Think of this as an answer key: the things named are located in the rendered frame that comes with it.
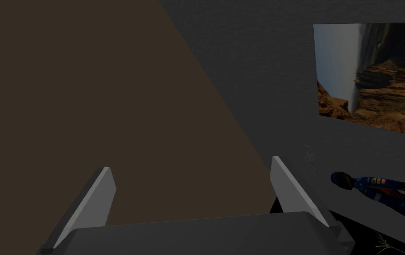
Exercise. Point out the canyon landscape wall picture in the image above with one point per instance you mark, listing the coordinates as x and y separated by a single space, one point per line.
376 76

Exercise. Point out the blue suited figure wall picture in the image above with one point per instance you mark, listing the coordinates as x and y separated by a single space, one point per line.
383 193

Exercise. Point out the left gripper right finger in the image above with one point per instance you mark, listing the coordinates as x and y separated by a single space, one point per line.
293 193

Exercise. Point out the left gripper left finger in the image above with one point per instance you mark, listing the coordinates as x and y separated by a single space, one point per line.
94 202

